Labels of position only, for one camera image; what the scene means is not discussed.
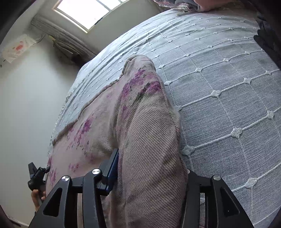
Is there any pink floral quilted jacket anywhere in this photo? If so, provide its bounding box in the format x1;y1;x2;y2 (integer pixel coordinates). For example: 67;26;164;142
46;55;188;227

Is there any dark clothes pile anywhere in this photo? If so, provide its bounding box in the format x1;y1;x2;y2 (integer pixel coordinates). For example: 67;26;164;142
253;12;280;69

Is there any left hand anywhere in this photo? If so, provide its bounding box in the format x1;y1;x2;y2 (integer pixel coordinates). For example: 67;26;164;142
31;190;46;212

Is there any grey checked bedspread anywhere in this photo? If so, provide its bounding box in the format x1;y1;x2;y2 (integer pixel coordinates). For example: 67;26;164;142
53;9;280;227

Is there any bright window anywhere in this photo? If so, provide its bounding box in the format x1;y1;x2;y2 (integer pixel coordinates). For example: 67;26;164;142
52;0;126;33

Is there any pink folded pillow stack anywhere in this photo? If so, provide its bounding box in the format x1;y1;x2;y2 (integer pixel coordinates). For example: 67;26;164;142
154;0;249;12

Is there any white floral wall paper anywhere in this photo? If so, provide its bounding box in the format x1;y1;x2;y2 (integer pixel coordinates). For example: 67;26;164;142
1;34;37;66

